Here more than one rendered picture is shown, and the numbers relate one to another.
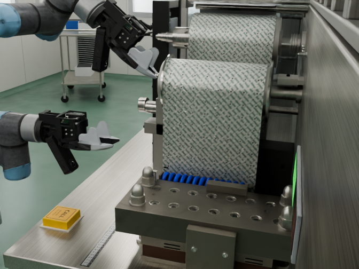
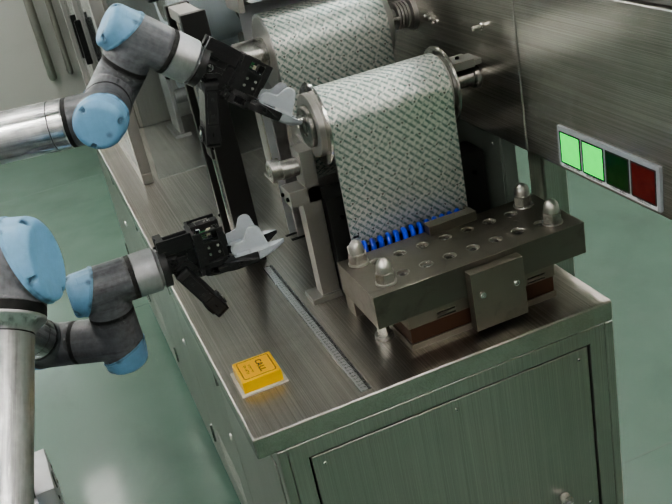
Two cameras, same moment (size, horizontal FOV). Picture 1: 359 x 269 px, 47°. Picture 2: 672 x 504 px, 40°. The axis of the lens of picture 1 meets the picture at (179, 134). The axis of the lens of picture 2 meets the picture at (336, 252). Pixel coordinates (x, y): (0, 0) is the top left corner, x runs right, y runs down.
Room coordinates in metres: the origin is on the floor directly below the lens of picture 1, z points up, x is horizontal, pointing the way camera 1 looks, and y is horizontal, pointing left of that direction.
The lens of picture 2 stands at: (-0.31, 0.84, 1.75)
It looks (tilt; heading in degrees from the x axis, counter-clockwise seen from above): 26 degrees down; 329
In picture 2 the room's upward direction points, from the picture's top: 12 degrees counter-clockwise
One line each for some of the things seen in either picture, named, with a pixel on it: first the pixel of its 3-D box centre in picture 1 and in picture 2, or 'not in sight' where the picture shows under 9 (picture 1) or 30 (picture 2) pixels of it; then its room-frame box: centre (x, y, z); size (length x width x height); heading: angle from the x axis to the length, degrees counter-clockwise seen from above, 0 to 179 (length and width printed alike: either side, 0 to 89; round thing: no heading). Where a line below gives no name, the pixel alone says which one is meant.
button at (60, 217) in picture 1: (61, 217); (257, 372); (0.92, 0.30, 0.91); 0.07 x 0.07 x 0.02; 75
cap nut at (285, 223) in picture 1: (288, 216); (551, 210); (0.71, -0.22, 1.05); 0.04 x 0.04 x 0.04
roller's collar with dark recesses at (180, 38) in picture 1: (184, 38); (250, 56); (1.26, -0.01, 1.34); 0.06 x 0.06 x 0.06; 75
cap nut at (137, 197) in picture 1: (137, 193); (384, 270); (0.80, 0.09, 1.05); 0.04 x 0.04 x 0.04
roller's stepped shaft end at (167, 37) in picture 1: (165, 37); not in sight; (1.28, 0.05, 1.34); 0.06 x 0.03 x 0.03; 75
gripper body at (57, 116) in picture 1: (62, 128); (193, 252); (1.02, 0.31, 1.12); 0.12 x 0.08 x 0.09; 75
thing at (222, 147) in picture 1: (209, 150); (404, 188); (0.92, -0.07, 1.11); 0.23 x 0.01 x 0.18; 75
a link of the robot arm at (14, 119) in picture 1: (11, 126); (102, 288); (1.07, 0.46, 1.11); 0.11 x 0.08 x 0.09; 75
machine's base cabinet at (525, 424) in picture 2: not in sight; (277, 301); (1.91, -0.26, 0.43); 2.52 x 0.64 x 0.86; 165
